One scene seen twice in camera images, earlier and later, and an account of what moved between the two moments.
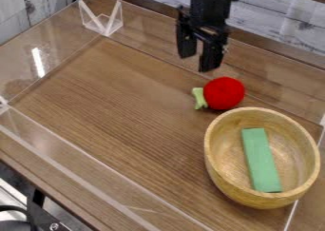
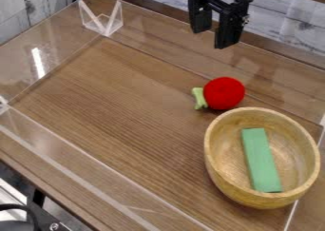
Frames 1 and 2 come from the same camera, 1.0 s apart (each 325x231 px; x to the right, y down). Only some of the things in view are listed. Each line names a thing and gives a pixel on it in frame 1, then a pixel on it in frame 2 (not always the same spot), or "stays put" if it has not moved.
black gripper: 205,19 -> 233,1
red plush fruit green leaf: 221,93 stays put
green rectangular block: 261,161 stays put
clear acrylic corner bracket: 102,24 stays put
